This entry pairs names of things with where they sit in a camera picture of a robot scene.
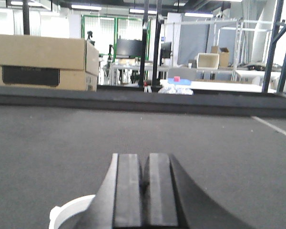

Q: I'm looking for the large cardboard box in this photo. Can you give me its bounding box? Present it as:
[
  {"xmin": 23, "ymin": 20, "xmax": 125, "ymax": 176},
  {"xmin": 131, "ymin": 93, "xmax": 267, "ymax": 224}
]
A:
[{"xmin": 0, "ymin": 34, "xmax": 99, "ymax": 91}]

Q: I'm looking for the blue metal rack frame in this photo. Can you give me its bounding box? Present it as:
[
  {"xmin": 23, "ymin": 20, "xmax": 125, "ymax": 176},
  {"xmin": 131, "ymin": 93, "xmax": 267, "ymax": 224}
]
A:
[{"xmin": 262, "ymin": 0, "xmax": 286, "ymax": 94}]

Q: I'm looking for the small red cube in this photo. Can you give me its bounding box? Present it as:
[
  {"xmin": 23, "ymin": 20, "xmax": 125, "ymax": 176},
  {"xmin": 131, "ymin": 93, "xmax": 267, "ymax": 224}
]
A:
[{"xmin": 174, "ymin": 76, "xmax": 180, "ymax": 82}]

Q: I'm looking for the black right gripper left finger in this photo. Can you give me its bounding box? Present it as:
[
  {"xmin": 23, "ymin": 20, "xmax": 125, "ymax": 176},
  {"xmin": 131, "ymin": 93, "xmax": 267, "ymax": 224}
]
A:
[{"xmin": 76, "ymin": 154, "xmax": 143, "ymax": 229}]

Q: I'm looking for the blue tray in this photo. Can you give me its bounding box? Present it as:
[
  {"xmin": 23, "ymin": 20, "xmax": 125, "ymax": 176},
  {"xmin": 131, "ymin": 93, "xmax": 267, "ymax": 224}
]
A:
[{"xmin": 167, "ymin": 78, "xmax": 192, "ymax": 85}]

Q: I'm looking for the distant cardboard box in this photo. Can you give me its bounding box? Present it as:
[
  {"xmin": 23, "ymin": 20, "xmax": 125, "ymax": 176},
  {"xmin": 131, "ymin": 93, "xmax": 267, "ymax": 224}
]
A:
[{"xmin": 211, "ymin": 46, "xmax": 230, "ymax": 67}]

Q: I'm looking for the white open box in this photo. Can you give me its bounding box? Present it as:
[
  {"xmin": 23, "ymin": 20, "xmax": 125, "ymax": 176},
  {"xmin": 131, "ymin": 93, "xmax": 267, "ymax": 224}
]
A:
[{"xmin": 197, "ymin": 53, "xmax": 219, "ymax": 70}]

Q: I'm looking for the black vertical pillar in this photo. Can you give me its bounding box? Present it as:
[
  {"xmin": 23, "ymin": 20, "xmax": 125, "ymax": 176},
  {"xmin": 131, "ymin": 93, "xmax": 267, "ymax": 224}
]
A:
[{"xmin": 139, "ymin": 0, "xmax": 149, "ymax": 87}]

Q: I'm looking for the white PVC pipe clamp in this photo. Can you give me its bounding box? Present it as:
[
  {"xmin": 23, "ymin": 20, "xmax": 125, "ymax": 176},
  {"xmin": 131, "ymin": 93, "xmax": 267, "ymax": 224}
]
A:
[{"xmin": 48, "ymin": 195, "xmax": 95, "ymax": 229}]

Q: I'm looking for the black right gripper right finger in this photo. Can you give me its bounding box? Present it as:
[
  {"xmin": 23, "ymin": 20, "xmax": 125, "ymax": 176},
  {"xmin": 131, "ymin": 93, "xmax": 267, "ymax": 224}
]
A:
[{"xmin": 143, "ymin": 153, "xmax": 251, "ymax": 229}]

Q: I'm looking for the black monitor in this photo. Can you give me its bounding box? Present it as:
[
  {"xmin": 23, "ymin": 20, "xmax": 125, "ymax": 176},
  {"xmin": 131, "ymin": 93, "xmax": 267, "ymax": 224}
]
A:
[{"xmin": 116, "ymin": 39, "xmax": 142, "ymax": 59}]

